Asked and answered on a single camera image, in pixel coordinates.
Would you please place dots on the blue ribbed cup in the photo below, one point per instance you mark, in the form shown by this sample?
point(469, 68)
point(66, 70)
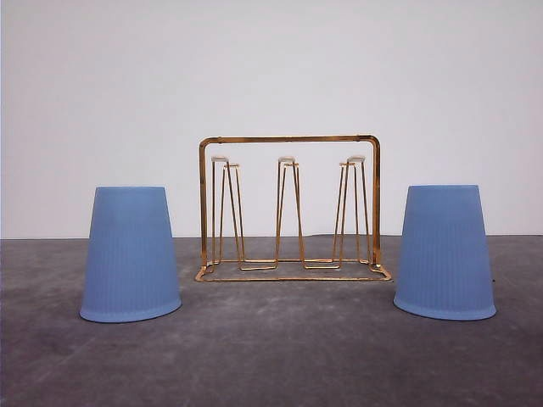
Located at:
point(444, 270)
point(131, 271)

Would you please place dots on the gold wire cup rack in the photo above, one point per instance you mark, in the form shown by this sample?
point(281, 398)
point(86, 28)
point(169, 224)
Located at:
point(290, 209)

